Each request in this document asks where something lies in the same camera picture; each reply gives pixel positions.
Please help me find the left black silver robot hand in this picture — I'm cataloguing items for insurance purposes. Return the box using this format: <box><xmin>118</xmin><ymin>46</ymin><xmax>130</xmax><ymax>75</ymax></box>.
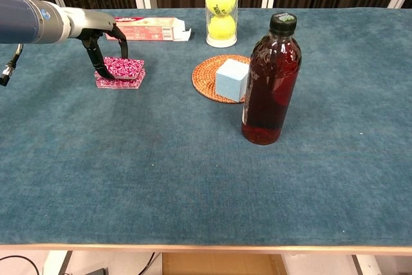
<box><xmin>62</xmin><ymin>6</ymin><xmax>129</xmax><ymax>80</ymax></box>

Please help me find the pink toothpaste box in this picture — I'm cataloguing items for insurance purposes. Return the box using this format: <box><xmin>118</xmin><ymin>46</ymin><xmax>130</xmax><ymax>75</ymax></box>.
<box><xmin>105</xmin><ymin>16</ymin><xmax>192</xmax><ymax>43</ymax></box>

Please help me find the round woven brown coaster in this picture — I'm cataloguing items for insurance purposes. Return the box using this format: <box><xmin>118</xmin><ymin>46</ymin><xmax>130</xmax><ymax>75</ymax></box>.
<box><xmin>191</xmin><ymin>54</ymin><xmax>252</xmax><ymax>104</ymax></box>

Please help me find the light blue foam cube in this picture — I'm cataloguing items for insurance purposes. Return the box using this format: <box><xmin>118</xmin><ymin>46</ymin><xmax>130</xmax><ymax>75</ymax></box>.
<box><xmin>215</xmin><ymin>59</ymin><xmax>250</xmax><ymax>103</ymax></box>

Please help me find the blue velvet table cloth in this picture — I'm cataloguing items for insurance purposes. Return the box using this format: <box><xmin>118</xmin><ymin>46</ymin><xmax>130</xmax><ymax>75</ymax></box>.
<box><xmin>0</xmin><ymin>6</ymin><xmax>412</xmax><ymax>247</ymax></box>

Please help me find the red drink bottle black cap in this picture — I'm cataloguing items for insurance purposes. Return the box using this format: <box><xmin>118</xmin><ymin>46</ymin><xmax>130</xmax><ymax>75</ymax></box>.
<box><xmin>241</xmin><ymin>12</ymin><xmax>303</xmax><ymax>146</ymax></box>

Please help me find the white table leg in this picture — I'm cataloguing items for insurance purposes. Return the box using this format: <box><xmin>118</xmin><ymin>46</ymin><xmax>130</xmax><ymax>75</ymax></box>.
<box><xmin>43</xmin><ymin>251</ymin><xmax>73</xmax><ymax>275</ymax></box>
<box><xmin>352</xmin><ymin>254</ymin><xmax>380</xmax><ymax>275</ymax></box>

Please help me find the brown cardboard box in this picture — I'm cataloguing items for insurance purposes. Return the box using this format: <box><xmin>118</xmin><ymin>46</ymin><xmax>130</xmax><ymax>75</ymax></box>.
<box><xmin>162</xmin><ymin>252</ymin><xmax>287</xmax><ymax>275</ymax></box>

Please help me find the black arm cable with connector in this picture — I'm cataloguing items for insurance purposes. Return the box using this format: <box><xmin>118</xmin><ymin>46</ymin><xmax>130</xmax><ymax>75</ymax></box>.
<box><xmin>0</xmin><ymin>43</ymin><xmax>24</xmax><ymax>88</ymax></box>

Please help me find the thin black floor cable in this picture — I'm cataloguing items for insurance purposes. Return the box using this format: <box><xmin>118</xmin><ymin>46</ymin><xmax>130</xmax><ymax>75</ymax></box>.
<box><xmin>138</xmin><ymin>251</ymin><xmax>160</xmax><ymax>275</ymax></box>
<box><xmin>0</xmin><ymin>255</ymin><xmax>39</xmax><ymax>275</ymax></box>

